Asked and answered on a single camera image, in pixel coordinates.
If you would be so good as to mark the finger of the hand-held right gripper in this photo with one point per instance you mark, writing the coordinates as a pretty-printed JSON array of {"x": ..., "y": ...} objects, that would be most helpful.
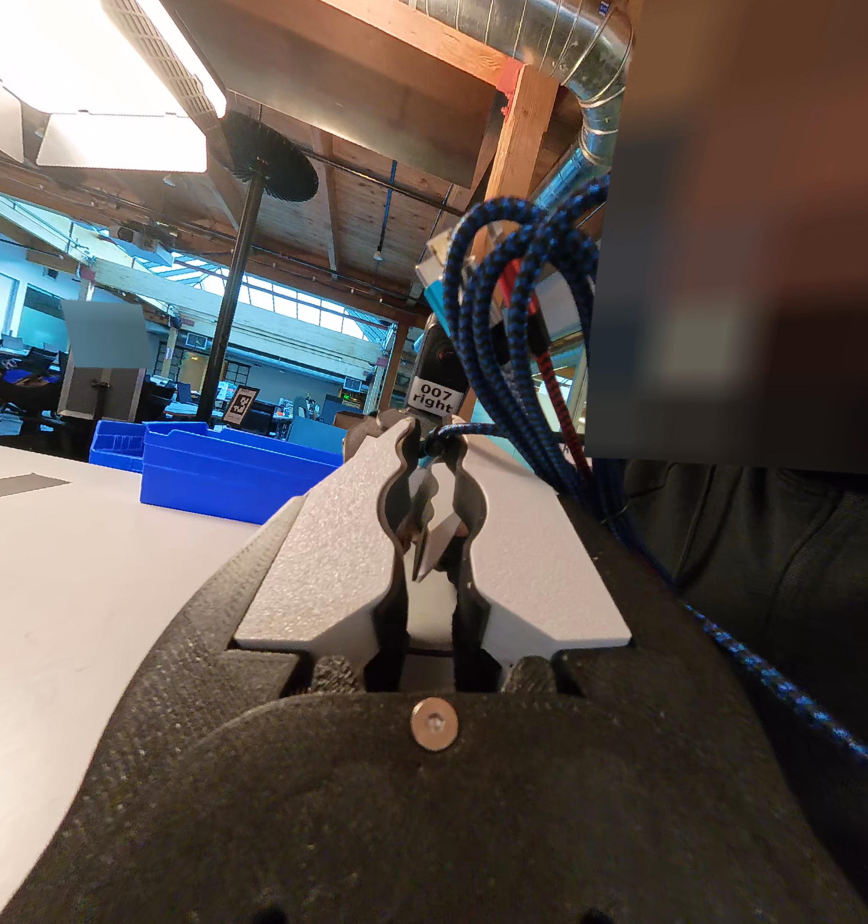
[{"x": 434, "y": 545}]

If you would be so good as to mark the silver air duct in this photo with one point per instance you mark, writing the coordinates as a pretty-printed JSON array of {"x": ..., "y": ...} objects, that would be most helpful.
[{"x": 593, "y": 65}]

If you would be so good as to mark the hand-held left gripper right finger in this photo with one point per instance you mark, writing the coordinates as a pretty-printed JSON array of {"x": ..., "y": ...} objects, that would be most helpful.
[{"x": 549, "y": 570}]

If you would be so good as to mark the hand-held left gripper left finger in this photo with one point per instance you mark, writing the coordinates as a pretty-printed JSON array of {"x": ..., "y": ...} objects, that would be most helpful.
[{"x": 318, "y": 570}]

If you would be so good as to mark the wooden ceiling post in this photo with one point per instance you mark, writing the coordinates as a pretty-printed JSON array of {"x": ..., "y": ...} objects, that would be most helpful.
[{"x": 524, "y": 130}]

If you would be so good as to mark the grey tablet on stand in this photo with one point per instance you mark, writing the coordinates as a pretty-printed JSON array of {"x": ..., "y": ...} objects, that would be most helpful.
[{"x": 116, "y": 393}]

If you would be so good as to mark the blue plastic storage bin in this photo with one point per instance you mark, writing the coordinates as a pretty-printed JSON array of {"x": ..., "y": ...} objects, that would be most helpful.
[
  {"x": 116, "y": 444},
  {"x": 225, "y": 469}
]

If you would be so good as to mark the black white marker sign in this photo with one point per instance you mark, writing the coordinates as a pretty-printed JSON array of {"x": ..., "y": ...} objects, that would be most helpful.
[{"x": 240, "y": 406}]

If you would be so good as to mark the white studio light panel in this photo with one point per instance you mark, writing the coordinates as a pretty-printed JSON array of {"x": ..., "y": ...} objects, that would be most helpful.
[{"x": 116, "y": 72}]

